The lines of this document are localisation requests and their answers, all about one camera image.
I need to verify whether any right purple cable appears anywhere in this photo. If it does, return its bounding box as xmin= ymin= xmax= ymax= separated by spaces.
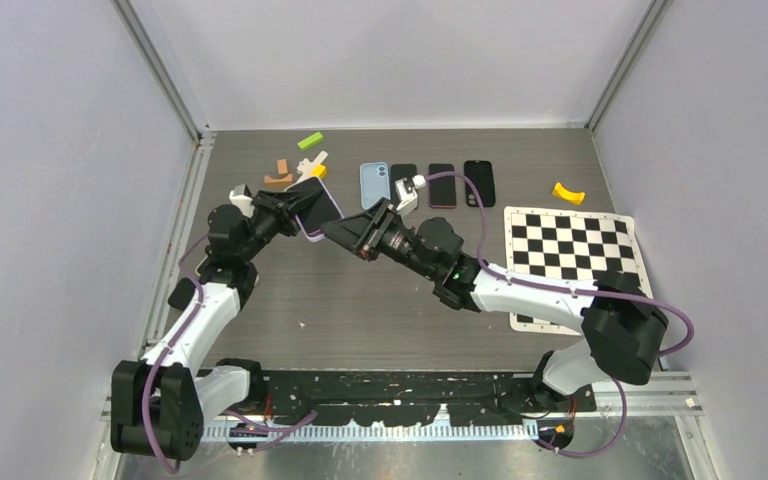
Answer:
xmin=423 ymin=170 xmax=695 ymax=460

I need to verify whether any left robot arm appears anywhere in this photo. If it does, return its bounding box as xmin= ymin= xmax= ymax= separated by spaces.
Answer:
xmin=110 ymin=178 xmax=331 ymax=474

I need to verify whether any yellow curved block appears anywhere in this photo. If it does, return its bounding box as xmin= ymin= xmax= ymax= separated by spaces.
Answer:
xmin=552 ymin=182 xmax=586 ymax=205

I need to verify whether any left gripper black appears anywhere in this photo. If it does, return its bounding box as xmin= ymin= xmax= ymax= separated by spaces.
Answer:
xmin=240 ymin=189 xmax=325 ymax=263

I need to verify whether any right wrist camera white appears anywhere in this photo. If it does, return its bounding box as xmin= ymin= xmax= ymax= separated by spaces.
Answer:
xmin=395 ymin=175 xmax=427 ymax=216

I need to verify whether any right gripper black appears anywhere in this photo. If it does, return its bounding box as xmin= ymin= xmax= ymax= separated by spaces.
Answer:
xmin=323 ymin=196 xmax=439 ymax=279

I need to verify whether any black phone with dark frame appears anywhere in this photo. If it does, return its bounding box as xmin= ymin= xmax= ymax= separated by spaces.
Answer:
xmin=389 ymin=163 xmax=418 ymax=203

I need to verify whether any green lego brick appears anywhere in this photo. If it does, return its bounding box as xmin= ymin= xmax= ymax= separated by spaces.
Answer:
xmin=297 ymin=132 xmax=324 ymax=151

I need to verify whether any checkerboard mat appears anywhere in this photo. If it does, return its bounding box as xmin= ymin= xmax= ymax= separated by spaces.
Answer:
xmin=503 ymin=206 xmax=654 ymax=337

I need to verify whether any brown arch block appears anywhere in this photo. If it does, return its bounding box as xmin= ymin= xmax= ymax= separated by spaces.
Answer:
xmin=264 ymin=174 xmax=294 ymax=188

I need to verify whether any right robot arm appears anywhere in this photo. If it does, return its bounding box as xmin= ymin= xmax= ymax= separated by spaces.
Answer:
xmin=322 ymin=200 xmax=668 ymax=411

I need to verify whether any purple phone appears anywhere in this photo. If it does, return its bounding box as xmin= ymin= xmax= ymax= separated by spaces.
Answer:
xmin=428 ymin=163 xmax=457 ymax=209

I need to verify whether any purple cable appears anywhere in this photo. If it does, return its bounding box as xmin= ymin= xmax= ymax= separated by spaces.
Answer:
xmin=423 ymin=170 xmax=695 ymax=460
xmin=141 ymin=235 xmax=213 ymax=475

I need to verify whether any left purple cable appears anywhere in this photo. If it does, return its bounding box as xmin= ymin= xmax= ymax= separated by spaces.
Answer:
xmin=141 ymin=235 xmax=213 ymax=475

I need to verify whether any black phone near left edge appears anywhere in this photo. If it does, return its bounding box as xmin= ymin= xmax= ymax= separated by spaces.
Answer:
xmin=167 ymin=278 xmax=196 ymax=311

